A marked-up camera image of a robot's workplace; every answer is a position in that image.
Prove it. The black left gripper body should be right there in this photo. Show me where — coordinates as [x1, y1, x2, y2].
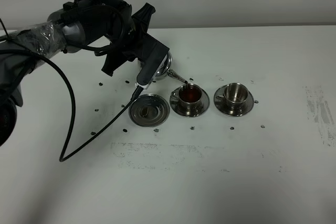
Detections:
[94, 2, 155, 76]

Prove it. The stainless steel teapot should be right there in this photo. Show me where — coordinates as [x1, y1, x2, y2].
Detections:
[152, 52, 188, 84]

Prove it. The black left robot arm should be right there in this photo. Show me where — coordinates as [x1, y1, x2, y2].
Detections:
[1, 0, 168, 143]

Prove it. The steel teapot saucer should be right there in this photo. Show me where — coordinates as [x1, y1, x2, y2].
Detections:
[129, 94, 170, 127]

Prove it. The left stainless steel teacup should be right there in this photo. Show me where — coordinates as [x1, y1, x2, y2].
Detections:
[170, 83, 202, 108]

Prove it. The stainless steel teacup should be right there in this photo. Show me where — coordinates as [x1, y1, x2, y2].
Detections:
[170, 83, 202, 108]
[215, 83, 249, 108]

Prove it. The right stainless steel teacup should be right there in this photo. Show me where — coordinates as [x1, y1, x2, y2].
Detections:
[215, 83, 249, 108]

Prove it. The left steel cup saucer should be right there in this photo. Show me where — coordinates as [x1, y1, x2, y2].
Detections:
[170, 87, 210, 118]

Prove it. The steel cup saucer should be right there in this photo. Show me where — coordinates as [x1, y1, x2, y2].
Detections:
[170, 87, 210, 118]
[213, 86, 255, 117]

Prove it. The right steel cup saucer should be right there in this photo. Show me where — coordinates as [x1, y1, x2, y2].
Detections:
[213, 86, 255, 117]

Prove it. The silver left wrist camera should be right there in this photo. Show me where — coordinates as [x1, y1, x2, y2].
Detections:
[136, 34, 169, 89]

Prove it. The black left camera cable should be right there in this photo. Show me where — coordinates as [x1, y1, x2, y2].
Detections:
[0, 0, 142, 162]

